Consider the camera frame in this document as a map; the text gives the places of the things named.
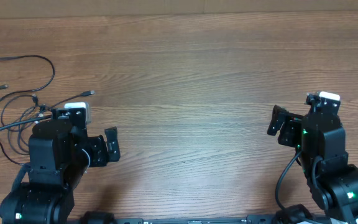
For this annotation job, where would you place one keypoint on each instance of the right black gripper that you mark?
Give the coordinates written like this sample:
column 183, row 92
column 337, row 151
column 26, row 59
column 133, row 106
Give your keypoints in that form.
column 291, row 127

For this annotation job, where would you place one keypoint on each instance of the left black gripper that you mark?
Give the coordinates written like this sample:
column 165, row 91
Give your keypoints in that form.
column 96, row 144

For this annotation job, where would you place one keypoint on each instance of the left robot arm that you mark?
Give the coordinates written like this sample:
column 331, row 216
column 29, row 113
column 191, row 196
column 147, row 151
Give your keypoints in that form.
column 60, row 153

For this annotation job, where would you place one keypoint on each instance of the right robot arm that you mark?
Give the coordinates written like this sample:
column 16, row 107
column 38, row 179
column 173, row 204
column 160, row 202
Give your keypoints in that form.
column 320, row 143

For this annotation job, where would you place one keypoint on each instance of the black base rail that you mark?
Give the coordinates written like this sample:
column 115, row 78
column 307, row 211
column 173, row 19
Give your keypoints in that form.
column 109, row 218

